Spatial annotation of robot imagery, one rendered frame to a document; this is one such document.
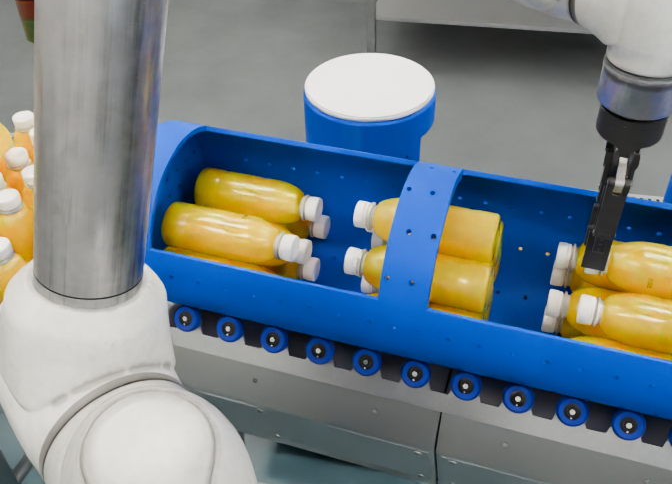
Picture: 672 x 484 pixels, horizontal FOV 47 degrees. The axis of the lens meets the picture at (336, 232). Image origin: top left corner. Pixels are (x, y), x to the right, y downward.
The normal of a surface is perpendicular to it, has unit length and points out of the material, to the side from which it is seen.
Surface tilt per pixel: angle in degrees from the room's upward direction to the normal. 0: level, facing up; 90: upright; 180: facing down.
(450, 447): 71
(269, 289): 82
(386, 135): 90
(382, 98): 0
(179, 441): 5
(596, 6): 92
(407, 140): 90
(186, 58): 0
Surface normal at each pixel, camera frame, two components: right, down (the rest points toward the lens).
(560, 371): -0.31, 0.67
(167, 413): 0.00, -0.66
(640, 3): -0.76, 0.40
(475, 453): -0.31, 0.33
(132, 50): 0.67, 0.49
